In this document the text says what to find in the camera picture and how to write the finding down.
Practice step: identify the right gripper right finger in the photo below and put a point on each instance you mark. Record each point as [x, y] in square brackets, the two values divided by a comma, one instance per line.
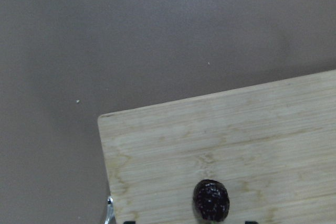
[251, 222]

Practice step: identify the dark red cherry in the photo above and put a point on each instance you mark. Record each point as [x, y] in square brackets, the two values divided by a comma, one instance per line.
[211, 201]

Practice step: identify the wooden cutting board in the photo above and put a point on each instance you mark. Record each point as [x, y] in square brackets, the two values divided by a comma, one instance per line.
[272, 146]

